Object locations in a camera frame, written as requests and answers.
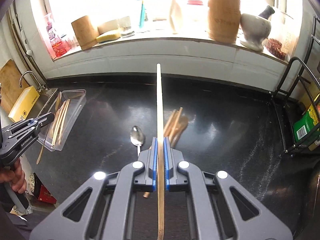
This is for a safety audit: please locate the green bottle with yellow cap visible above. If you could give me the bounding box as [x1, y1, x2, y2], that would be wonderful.
[292, 104, 320, 148]

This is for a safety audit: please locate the white stone mortar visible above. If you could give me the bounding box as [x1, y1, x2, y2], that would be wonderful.
[239, 12, 272, 50]

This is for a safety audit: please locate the clear container of dried chili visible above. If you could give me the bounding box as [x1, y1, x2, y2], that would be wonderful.
[265, 12, 300, 60]

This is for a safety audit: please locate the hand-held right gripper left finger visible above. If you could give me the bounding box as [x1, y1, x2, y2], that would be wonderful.
[30, 136, 159, 240]

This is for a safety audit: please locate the bamboo utensil holder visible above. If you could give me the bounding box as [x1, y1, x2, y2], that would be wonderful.
[207, 0, 241, 44]

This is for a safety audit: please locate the empty bamboo holder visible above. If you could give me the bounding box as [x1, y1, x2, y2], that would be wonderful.
[71, 15, 98, 50]

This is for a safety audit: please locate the black metal rack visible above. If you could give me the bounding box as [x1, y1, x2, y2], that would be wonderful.
[271, 15, 320, 154]

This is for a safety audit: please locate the dark pestle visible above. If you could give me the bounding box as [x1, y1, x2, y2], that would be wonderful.
[259, 5, 275, 19]

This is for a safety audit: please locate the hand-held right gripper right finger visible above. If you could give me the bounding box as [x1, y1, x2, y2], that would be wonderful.
[163, 136, 293, 240]

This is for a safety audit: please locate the person's left hand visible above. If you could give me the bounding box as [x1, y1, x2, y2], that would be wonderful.
[0, 164, 27, 193]

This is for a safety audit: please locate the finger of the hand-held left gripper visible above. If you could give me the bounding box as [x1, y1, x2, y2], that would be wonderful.
[2, 113, 55, 135]
[7, 120, 54, 150]

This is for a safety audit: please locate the pink soap pump bottle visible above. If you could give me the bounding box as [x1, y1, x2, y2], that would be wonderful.
[44, 14, 69, 58]

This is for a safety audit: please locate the steel spoon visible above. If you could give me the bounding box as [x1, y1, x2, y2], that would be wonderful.
[130, 125, 146, 159]

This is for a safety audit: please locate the wooden chopstick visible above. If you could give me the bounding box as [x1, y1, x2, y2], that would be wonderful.
[156, 64, 166, 240]

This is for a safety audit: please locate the tall clear glass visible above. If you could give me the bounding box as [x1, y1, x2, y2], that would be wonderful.
[120, 16, 137, 37]

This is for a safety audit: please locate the white plastic bottle blue cap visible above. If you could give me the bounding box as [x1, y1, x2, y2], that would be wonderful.
[169, 0, 184, 34]

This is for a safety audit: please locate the clear plastic tray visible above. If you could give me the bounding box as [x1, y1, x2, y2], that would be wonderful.
[36, 89, 87, 152]

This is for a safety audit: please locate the yellow sponge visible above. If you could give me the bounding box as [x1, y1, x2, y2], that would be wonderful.
[96, 31, 120, 43]

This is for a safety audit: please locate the wooden cutting board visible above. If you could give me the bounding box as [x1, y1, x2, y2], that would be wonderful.
[0, 59, 30, 114]

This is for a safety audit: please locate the teal stick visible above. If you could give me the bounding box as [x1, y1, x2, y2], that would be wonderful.
[139, 0, 147, 29]

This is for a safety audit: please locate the stainless steel sink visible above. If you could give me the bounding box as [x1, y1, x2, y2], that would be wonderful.
[25, 87, 59, 120]

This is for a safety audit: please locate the metal faucet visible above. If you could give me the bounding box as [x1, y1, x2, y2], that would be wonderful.
[19, 70, 47, 93]

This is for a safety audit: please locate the clear glass with sticks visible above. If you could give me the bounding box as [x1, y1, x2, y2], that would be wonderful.
[136, 0, 150, 30]

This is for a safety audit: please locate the red box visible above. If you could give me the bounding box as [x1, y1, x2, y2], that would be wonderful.
[32, 177, 57, 204]

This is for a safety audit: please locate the white-handled wooden spoon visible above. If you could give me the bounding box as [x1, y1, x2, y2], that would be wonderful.
[170, 115, 189, 144]

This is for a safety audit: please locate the yellow box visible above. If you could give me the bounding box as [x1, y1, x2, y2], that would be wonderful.
[8, 85, 40, 122]

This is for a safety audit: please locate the small glass jar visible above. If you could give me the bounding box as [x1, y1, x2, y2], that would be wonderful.
[61, 34, 75, 49]

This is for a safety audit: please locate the red-lidded jar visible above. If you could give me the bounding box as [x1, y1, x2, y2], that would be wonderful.
[186, 0, 208, 22]

